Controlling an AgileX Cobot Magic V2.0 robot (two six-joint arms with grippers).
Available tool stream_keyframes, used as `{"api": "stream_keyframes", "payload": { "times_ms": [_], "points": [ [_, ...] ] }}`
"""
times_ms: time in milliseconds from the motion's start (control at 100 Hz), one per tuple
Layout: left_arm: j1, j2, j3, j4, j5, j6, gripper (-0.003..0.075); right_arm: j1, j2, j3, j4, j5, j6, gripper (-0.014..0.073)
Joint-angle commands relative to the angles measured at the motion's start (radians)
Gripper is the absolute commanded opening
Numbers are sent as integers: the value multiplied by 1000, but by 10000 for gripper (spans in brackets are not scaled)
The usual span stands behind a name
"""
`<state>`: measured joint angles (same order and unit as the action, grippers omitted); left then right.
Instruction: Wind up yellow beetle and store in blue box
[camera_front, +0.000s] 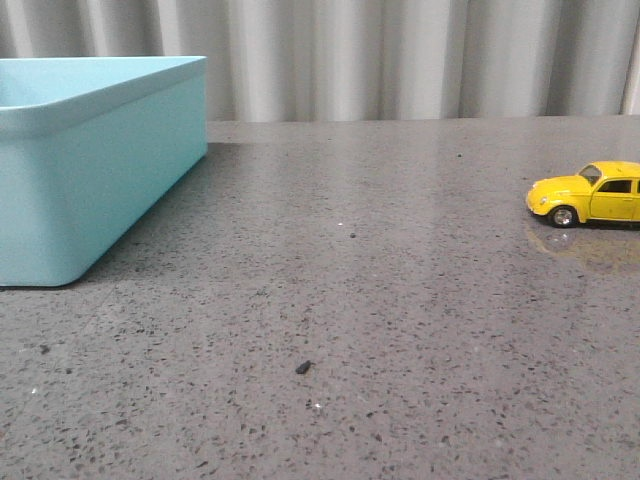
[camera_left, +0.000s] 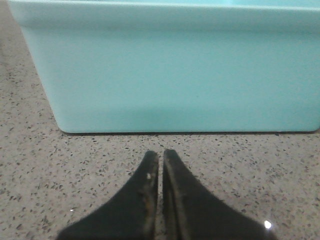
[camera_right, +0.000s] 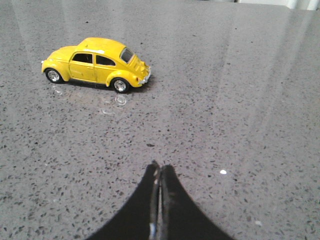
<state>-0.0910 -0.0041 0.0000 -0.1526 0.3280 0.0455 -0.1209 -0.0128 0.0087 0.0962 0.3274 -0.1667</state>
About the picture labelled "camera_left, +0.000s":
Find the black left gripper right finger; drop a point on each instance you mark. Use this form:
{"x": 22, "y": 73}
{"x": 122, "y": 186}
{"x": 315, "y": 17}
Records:
{"x": 191, "y": 212}

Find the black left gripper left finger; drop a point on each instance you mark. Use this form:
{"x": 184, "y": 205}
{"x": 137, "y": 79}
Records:
{"x": 129, "y": 215}

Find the light blue plastic box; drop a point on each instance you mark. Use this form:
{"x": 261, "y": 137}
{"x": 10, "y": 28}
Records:
{"x": 130, "y": 66}

